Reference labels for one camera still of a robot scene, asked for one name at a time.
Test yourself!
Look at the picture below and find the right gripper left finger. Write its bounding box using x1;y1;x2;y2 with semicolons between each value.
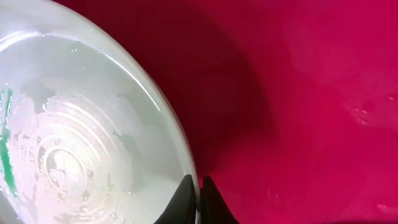
154;174;197;224

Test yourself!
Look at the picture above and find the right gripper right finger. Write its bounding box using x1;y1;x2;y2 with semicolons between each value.
200;176;239;224

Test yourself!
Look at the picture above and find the mint green plate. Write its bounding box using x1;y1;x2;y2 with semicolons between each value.
1;1;196;223

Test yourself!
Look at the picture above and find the red plastic tray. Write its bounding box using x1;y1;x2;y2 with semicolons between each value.
64;0;397;223

